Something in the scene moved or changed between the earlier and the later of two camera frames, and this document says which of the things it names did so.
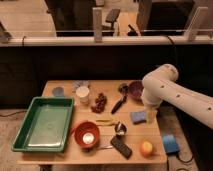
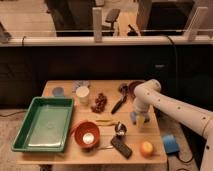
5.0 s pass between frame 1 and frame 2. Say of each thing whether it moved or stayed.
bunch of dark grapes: stayed
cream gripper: moved
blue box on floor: stayed
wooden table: stayed
